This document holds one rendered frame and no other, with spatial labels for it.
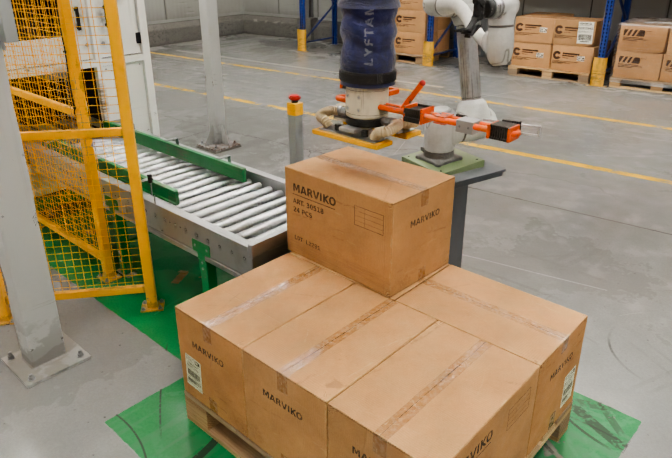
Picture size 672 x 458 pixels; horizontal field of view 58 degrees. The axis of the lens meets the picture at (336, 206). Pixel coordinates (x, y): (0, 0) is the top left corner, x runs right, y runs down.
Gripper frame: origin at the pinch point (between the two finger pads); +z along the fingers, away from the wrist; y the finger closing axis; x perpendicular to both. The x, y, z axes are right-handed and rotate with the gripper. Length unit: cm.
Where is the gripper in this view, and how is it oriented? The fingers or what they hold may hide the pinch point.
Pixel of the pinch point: (460, 12)
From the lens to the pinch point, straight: 244.4
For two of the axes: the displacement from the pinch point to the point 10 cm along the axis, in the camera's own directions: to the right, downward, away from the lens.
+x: -7.4, -2.6, 6.2
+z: -6.7, 2.9, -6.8
